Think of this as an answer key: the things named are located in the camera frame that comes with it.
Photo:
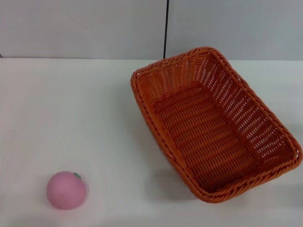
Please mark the pink peach toy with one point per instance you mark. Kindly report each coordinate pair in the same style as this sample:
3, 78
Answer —
65, 191

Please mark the orange woven plastic basket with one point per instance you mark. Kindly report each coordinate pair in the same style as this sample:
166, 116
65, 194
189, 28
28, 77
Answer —
201, 132

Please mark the black vertical wall strip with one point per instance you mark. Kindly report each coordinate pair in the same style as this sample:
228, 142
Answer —
166, 28

